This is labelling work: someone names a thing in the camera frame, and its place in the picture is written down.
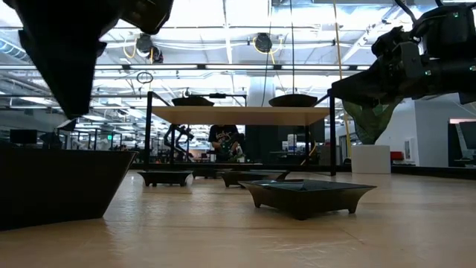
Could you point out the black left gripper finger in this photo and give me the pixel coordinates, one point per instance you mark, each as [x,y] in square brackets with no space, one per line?
[70,74]

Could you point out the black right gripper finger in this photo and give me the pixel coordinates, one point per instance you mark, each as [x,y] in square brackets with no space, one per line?
[368,89]

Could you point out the black deep square mini plate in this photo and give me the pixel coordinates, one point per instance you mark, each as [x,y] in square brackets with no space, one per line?
[193,102]
[56,186]

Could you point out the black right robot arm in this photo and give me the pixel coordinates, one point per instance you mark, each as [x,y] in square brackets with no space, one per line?
[450,33]

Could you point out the black leaf-shaped mini plate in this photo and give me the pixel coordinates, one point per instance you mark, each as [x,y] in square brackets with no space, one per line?
[294,101]

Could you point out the black footed flared mini plate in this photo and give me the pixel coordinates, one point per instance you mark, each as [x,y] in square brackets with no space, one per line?
[305,201]
[253,178]

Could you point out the green snake plant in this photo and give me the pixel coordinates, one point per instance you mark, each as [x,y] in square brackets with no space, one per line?
[368,123]

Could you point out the white plant pot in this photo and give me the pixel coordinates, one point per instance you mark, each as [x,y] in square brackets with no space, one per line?
[371,160]

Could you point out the red box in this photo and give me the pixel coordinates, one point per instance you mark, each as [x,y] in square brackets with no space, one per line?
[396,156]

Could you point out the small black monitor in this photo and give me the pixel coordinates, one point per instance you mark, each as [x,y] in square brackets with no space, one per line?
[23,136]

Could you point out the person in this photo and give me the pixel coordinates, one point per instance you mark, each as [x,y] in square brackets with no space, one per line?
[225,139]

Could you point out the wooden shelf with black frame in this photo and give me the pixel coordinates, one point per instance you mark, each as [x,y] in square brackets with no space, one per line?
[241,116]

